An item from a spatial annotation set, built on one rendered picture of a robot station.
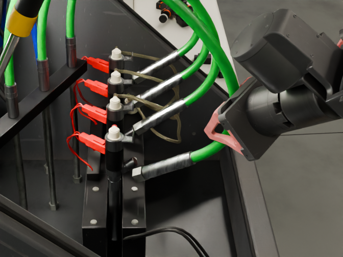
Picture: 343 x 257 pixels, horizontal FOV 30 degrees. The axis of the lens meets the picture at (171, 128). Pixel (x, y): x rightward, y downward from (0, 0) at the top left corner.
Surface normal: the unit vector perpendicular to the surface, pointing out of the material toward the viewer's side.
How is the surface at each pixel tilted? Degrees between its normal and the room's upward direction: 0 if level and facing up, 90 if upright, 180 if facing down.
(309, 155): 0
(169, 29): 0
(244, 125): 50
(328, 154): 0
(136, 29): 90
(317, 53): 45
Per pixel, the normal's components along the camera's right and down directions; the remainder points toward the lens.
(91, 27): 0.06, 0.58
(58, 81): 0.05, -0.81
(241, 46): -0.73, -0.59
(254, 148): 0.53, -0.17
